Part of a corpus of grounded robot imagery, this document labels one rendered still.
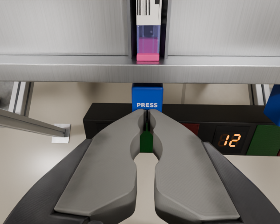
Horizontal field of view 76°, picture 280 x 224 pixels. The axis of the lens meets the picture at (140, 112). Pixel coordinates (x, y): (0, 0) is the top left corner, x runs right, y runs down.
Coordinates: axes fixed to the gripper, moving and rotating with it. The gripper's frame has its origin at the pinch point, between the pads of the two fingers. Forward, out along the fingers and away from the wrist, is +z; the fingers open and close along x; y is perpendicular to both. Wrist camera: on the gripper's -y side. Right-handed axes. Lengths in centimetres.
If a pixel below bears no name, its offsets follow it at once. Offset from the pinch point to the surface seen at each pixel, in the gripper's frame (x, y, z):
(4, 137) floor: -68, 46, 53
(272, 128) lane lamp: 11.3, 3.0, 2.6
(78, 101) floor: -34, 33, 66
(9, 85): -69, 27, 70
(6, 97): -69, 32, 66
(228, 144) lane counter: 7.8, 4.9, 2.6
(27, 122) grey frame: -38, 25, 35
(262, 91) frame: 34, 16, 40
